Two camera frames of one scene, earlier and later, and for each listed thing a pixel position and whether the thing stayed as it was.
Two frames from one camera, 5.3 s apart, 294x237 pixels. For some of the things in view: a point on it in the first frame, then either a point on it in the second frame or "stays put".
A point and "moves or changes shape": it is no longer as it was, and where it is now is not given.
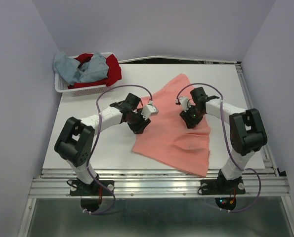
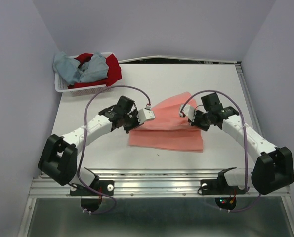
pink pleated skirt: [168, 138] moves or changes shape
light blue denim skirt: [73, 72] stays put
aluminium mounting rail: [56, 182] stays put
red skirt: [114, 72] stays put
